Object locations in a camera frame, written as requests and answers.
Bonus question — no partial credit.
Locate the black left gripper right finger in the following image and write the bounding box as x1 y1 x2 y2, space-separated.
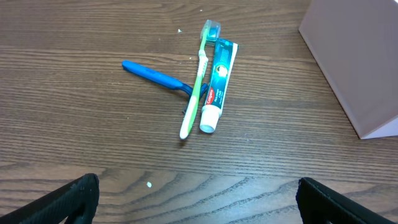
295 177 394 224

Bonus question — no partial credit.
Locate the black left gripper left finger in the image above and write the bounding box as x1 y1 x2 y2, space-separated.
1 173 100 224

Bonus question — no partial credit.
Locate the Colgate toothpaste tube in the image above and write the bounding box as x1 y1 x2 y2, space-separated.
200 39 239 133

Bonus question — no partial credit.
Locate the green white toothbrush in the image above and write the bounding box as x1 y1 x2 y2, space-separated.
180 20 221 140

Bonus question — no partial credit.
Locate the white cardboard box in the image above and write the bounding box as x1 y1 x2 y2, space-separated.
298 0 397 139

